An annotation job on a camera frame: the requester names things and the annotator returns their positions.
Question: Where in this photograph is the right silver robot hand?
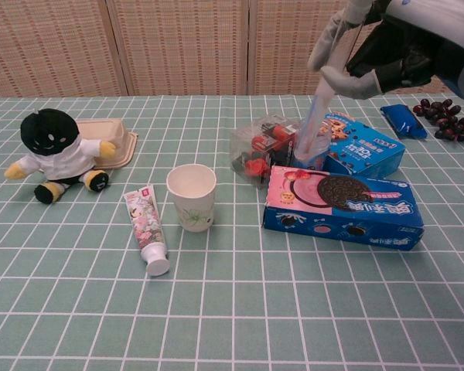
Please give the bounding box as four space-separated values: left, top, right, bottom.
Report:
307 0 464 104

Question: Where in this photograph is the floral toothpaste tube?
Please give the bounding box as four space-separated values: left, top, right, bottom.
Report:
123 184 170 277

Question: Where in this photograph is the blue snack packet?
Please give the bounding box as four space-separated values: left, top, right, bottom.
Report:
379 104 428 141

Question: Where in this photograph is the dark red grape bunch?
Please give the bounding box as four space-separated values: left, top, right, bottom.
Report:
412 97 464 142

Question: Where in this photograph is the blue chocolate chip cookie box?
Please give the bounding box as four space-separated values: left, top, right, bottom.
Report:
320 111 407 179

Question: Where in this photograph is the red and white snack pack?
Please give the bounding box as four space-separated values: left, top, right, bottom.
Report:
230 114 301 190

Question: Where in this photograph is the pink and blue Oreo box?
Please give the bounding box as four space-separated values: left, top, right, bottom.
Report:
261 164 425 253

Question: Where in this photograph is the woven folding screen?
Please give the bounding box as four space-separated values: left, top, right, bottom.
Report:
0 0 464 97

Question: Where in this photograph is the white paper cup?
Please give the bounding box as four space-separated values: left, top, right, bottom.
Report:
165 163 217 233

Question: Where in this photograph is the green checked tablecloth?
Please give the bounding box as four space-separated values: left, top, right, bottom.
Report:
0 92 464 371

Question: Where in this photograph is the beige plastic tray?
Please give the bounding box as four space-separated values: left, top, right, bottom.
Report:
75 118 139 171

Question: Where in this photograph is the black-headed plush doll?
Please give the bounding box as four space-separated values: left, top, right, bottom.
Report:
3 107 117 205

